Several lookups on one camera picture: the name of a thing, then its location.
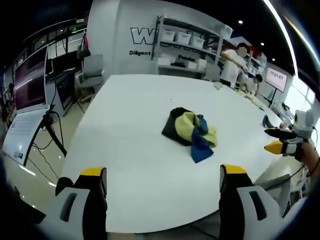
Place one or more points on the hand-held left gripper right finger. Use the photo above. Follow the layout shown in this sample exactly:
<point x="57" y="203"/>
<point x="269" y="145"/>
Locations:
<point x="240" y="205"/>

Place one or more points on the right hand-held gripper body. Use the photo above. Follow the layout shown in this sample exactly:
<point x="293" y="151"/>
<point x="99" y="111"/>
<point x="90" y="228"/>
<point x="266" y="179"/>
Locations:
<point x="301" y="127"/>

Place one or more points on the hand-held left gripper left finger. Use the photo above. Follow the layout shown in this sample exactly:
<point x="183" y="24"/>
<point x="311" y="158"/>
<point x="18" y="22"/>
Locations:
<point x="75" y="207"/>

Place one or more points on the yellow and blue garment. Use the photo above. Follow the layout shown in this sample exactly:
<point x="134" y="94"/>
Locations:
<point x="200" y="140"/>

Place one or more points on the black folding template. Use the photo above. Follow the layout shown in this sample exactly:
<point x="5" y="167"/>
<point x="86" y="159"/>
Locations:
<point x="170" y="127"/>

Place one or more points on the clutter of small table items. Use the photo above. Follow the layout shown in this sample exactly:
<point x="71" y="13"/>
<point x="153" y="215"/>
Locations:
<point x="250" y="96"/>

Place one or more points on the black tripod stand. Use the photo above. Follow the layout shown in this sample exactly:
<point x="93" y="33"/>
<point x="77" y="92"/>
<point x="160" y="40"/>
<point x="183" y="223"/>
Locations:
<point x="47" y="125"/>

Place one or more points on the white floor sign board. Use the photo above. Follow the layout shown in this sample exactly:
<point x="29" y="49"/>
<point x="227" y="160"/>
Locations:
<point x="22" y="132"/>

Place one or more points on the white ceiling light strip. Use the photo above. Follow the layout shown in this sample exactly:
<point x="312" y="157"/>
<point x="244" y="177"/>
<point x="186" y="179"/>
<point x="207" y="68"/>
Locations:
<point x="285" y="32"/>

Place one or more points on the grey metal shelf rack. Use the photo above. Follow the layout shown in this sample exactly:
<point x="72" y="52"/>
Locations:
<point x="212" y="50"/>

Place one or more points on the white storage bin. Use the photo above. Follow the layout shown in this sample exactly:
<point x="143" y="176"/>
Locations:
<point x="197" y="40"/>
<point x="183" y="37"/>
<point x="168" y="35"/>

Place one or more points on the large dark display screen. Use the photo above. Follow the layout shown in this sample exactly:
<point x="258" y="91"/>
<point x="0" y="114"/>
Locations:
<point x="30" y="80"/>

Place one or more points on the grey office chair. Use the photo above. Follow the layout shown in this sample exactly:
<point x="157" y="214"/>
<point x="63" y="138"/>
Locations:
<point x="92" y="72"/>

